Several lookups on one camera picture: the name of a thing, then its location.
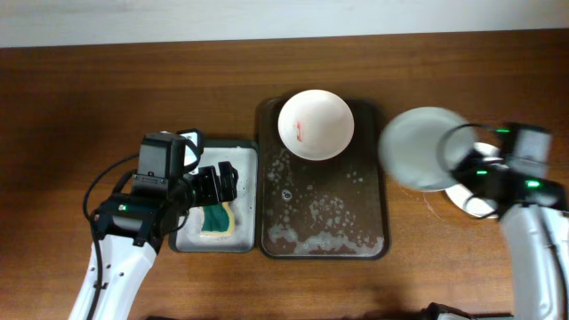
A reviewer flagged green and yellow sponge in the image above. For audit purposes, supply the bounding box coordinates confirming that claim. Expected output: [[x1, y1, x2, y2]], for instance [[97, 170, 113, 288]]
[[200, 202, 236, 236]]

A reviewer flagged large brown serving tray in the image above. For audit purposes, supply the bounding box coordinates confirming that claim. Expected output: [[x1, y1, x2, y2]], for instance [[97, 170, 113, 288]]
[[257, 99, 391, 260]]

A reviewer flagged pale grey-blue plate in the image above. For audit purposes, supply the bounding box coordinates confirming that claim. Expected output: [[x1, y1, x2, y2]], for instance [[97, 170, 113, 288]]
[[378, 107, 478, 192]]

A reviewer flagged white plate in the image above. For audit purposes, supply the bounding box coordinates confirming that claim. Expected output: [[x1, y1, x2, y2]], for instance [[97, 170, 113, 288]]
[[277, 90, 355, 161], [445, 142, 499, 218]]

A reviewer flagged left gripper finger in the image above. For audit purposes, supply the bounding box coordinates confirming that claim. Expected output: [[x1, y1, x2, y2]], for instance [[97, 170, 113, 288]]
[[219, 161, 238, 202], [195, 165, 222, 206]]

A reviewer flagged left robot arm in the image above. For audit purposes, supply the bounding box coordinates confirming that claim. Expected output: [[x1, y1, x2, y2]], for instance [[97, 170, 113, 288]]
[[70, 129, 238, 319]]

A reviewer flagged small black soapy tray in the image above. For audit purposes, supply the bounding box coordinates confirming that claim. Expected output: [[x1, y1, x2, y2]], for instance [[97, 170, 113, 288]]
[[169, 140, 259, 253]]

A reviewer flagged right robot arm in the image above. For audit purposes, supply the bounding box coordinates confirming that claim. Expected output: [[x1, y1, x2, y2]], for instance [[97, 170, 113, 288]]
[[428, 123, 568, 319]]

